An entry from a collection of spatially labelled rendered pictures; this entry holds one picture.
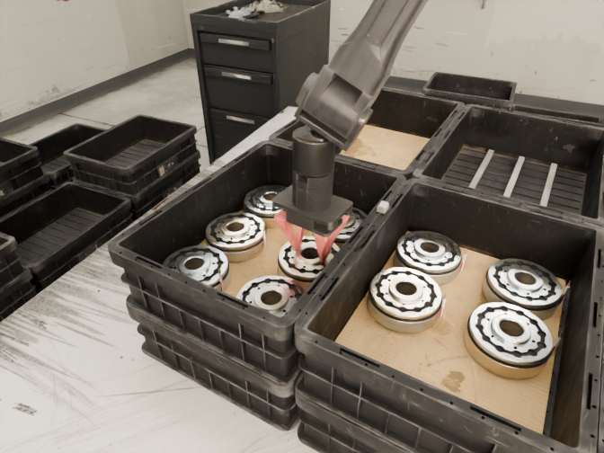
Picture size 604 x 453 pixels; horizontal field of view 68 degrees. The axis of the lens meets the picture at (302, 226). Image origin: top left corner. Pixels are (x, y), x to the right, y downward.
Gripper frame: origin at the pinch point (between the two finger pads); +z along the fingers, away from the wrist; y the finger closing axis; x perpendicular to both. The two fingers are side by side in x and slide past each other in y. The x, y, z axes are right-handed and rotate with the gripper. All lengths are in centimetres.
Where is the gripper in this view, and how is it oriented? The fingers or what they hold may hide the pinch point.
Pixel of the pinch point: (310, 250)
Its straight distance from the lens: 70.2
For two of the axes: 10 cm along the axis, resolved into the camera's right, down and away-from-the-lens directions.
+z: -0.1, 8.1, 5.9
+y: -8.3, -3.3, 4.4
